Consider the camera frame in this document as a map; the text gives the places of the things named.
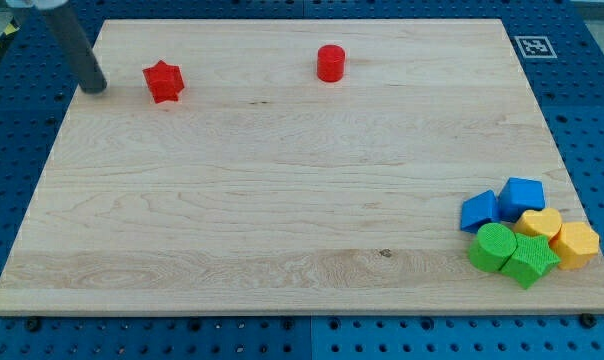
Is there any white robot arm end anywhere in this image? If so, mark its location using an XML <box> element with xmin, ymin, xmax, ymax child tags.
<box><xmin>5</xmin><ymin>0</ymin><xmax>68</xmax><ymax>10</ymax></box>

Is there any red star block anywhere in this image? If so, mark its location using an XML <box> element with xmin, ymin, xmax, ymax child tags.
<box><xmin>142</xmin><ymin>60</ymin><xmax>185</xmax><ymax>103</ymax></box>

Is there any green star block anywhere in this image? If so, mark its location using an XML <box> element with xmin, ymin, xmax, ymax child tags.
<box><xmin>500</xmin><ymin>233</ymin><xmax>561</xmax><ymax>289</ymax></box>

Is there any light wooden board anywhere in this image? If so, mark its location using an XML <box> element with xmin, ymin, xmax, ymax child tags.
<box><xmin>0</xmin><ymin>19</ymin><xmax>604</xmax><ymax>317</ymax></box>

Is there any red cylinder block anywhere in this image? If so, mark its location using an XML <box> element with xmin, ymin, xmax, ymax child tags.
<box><xmin>316</xmin><ymin>44</ymin><xmax>346</xmax><ymax>82</ymax></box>

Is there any blue triangular prism block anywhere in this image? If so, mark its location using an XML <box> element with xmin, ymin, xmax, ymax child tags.
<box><xmin>460</xmin><ymin>190</ymin><xmax>500</xmax><ymax>233</ymax></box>

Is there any green cylinder block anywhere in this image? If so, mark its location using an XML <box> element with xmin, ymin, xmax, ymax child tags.
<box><xmin>468</xmin><ymin>223</ymin><xmax>517</xmax><ymax>273</ymax></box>

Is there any blue cube block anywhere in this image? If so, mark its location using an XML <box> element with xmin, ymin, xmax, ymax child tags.
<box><xmin>498</xmin><ymin>177</ymin><xmax>546</xmax><ymax>223</ymax></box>

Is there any yellow heart block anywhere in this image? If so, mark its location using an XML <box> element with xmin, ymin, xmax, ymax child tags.
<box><xmin>512</xmin><ymin>208</ymin><xmax>562</xmax><ymax>241</ymax></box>

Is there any white fiducial marker tag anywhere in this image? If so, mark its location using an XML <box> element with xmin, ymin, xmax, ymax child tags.
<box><xmin>514</xmin><ymin>35</ymin><xmax>557</xmax><ymax>59</ymax></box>

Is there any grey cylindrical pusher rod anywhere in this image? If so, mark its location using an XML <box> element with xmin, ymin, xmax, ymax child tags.
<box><xmin>36</xmin><ymin>0</ymin><xmax>107</xmax><ymax>94</ymax></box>

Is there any yellow hexagon block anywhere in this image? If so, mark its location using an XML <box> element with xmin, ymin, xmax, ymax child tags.
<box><xmin>549</xmin><ymin>222</ymin><xmax>600</xmax><ymax>270</ymax></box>

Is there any yellow black hazard tape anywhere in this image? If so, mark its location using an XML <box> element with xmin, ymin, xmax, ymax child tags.
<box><xmin>0</xmin><ymin>19</ymin><xmax>20</xmax><ymax>61</ymax></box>

